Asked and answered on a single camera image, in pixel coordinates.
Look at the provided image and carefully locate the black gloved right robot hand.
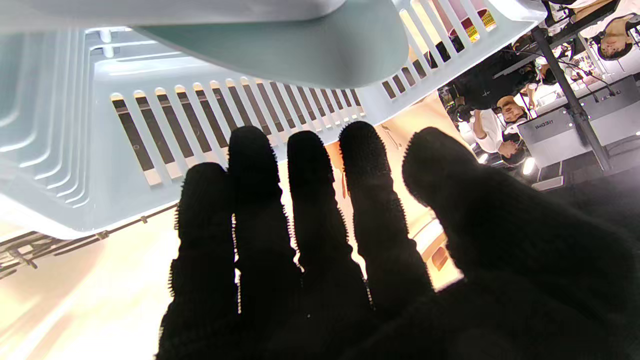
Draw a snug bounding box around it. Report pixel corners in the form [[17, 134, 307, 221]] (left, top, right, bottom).
[[155, 120, 640, 360]]

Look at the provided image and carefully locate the person in white shirt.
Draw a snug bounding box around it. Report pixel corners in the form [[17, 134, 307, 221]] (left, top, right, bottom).
[[470, 95, 528, 157]]

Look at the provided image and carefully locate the grey equipment case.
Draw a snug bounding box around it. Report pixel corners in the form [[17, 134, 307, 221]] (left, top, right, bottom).
[[517, 75, 640, 169]]

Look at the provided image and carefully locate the black tripod stand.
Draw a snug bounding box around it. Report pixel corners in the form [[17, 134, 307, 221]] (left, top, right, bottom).
[[530, 27, 614, 172]]

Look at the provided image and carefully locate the blue plastic dish rack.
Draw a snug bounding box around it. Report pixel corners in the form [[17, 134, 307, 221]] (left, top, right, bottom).
[[0, 0, 548, 241]]

